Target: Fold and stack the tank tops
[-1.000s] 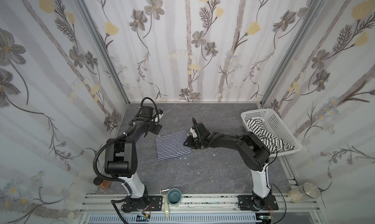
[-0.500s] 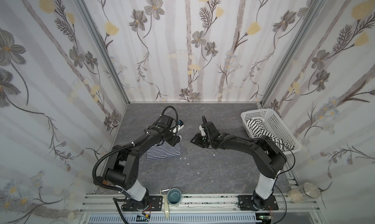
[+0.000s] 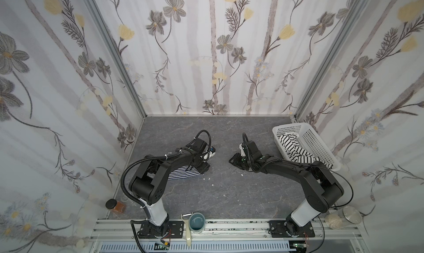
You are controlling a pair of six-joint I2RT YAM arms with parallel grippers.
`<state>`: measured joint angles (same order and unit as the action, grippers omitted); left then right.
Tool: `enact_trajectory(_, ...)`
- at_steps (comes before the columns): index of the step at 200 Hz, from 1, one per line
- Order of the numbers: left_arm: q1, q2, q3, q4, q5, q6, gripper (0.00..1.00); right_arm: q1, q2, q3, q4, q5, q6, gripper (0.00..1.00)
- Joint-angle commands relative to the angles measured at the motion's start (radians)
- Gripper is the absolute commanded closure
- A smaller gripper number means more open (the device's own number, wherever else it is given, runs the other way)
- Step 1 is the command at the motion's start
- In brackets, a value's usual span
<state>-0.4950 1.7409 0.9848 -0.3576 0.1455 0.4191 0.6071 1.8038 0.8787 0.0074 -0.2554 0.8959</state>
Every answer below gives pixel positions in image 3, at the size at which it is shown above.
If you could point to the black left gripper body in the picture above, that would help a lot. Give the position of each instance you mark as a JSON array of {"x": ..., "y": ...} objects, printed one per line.
[{"x": 201, "y": 166}]

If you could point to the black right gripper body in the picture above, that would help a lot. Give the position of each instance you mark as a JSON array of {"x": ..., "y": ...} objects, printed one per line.
[{"x": 240, "y": 158}]

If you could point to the blue white striped tank top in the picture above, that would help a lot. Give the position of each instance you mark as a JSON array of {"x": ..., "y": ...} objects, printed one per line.
[{"x": 184, "y": 173}]

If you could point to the black white striped tank top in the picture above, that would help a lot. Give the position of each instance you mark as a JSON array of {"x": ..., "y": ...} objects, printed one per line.
[{"x": 296, "y": 152}]

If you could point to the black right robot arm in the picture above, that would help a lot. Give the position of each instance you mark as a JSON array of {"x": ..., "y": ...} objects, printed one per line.
[{"x": 321, "y": 189}]

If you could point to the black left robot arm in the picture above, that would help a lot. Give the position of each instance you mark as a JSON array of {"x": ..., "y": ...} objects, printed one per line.
[{"x": 145, "y": 180}]

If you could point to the white plastic laundry basket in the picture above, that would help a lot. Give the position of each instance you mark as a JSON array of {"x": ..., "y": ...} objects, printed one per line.
[{"x": 309, "y": 140}]

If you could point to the cream vegetable peeler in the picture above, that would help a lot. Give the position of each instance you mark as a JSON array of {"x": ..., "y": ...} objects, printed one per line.
[{"x": 185, "y": 218}]

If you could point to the teal mug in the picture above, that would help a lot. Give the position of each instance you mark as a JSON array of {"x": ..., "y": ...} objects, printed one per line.
[{"x": 197, "y": 223}]

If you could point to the spice jar with dark lid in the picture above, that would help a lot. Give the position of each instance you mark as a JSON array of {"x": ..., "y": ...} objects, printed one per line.
[{"x": 115, "y": 206}]

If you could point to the clear jar with metal lid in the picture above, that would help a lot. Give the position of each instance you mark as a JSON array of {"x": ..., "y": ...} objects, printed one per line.
[{"x": 343, "y": 217}]

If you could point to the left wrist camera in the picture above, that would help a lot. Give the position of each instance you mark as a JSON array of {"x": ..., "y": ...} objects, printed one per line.
[{"x": 210, "y": 153}]

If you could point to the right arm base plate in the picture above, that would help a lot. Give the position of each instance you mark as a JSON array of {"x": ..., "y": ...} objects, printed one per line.
[{"x": 284, "y": 229}]

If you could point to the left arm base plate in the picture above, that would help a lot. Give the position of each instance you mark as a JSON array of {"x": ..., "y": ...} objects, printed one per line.
[{"x": 170, "y": 229}]

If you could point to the white vented cable duct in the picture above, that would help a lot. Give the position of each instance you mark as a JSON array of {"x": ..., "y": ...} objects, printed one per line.
[{"x": 220, "y": 247}]

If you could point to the aluminium frame rail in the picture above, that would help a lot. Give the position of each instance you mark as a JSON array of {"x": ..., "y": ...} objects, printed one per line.
[{"x": 223, "y": 229}]

